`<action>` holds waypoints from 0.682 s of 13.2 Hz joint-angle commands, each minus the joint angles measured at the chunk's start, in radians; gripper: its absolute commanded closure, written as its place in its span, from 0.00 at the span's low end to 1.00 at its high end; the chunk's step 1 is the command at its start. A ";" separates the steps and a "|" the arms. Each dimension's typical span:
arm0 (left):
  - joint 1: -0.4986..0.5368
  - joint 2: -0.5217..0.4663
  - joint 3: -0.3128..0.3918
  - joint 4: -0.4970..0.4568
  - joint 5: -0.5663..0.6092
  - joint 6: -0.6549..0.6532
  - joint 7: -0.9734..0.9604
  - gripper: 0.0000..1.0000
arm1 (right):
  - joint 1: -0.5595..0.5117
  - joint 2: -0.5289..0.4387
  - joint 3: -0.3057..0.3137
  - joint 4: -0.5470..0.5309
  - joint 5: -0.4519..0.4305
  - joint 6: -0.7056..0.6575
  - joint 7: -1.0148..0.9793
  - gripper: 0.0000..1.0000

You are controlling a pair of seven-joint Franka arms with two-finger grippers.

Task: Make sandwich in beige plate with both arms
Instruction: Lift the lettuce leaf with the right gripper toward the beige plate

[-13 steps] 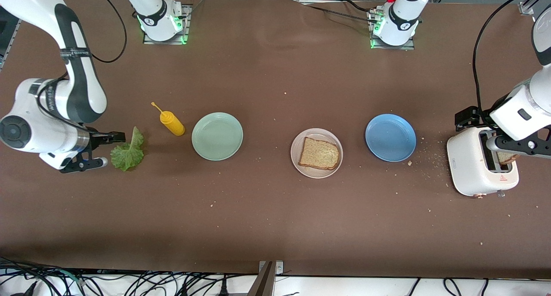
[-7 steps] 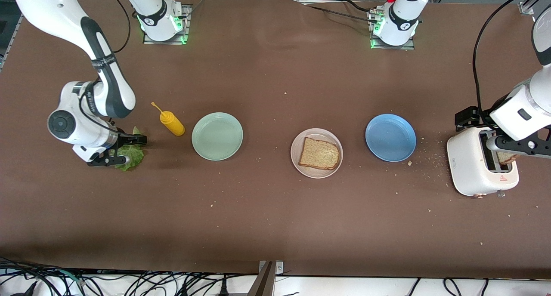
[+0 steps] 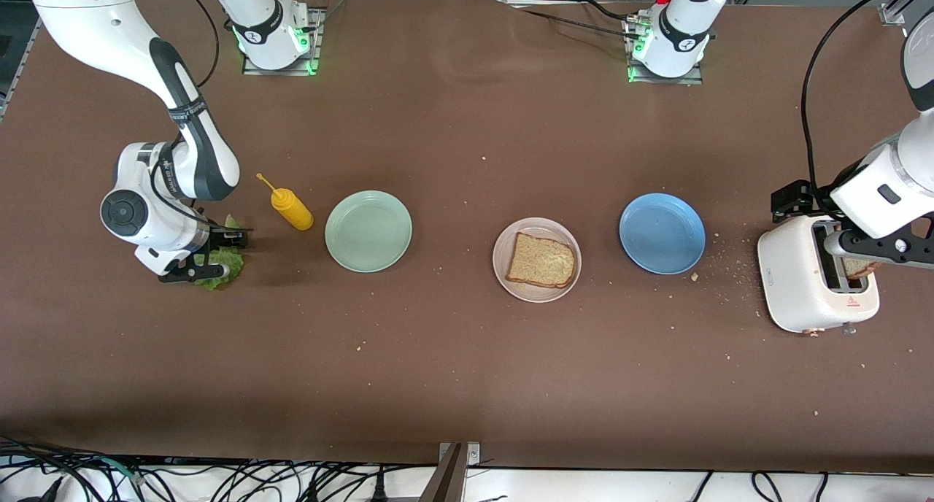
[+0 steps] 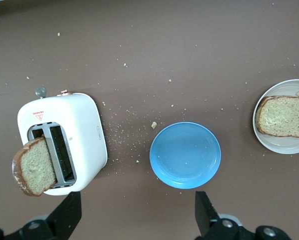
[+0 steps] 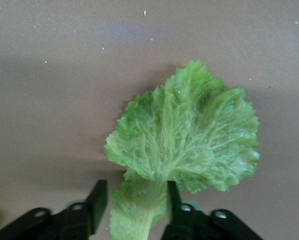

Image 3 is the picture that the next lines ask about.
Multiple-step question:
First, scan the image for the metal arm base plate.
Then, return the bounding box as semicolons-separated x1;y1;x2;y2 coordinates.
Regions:
626;17;705;85
242;6;325;77

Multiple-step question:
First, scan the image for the silver table edge bracket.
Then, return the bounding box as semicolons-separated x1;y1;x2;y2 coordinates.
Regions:
439;442;481;466

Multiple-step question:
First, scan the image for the thin black table cable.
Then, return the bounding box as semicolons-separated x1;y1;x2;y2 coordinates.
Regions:
522;0;636;39

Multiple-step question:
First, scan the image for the yellow squeeze bottle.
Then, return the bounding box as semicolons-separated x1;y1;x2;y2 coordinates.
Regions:
256;172;314;231

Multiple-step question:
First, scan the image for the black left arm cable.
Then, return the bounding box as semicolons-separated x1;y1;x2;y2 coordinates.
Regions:
800;0;934;215

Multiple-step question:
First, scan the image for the beige plate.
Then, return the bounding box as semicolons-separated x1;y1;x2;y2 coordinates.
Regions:
493;217;582;304

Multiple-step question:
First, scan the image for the white toaster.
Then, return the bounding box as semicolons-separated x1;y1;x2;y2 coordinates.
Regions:
757;214;881;336

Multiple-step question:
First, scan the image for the mint green plate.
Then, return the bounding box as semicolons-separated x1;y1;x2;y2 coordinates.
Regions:
325;190;413;274

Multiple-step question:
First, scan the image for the dark metal pole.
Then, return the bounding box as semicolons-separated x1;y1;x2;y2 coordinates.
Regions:
418;444;468;502

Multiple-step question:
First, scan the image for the green lettuce leaf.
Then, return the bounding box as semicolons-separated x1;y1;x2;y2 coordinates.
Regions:
191;214;247;291

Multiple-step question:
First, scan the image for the teal floor cable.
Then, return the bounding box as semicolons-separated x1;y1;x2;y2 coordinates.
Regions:
91;457;139;482

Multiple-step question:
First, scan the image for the blue plate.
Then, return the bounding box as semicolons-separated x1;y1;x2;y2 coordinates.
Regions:
619;193;706;275

